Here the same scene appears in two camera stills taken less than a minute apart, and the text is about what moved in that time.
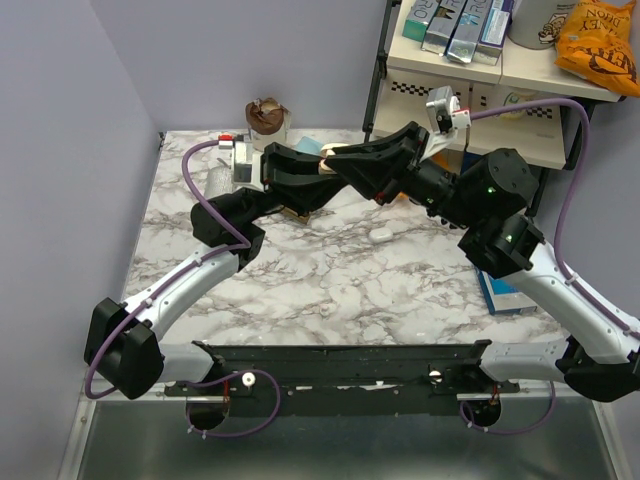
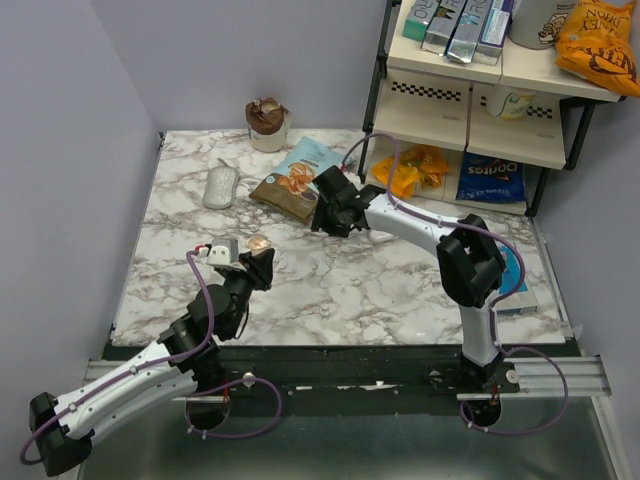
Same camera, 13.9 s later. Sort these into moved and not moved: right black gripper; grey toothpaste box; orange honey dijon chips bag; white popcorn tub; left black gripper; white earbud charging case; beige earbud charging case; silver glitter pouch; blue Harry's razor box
Moved: right black gripper; beige earbud charging case; left black gripper
Not moved: white popcorn tub; orange honey dijon chips bag; white earbud charging case; grey toothpaste box; silver glitter pouch; blue Harry's razor box
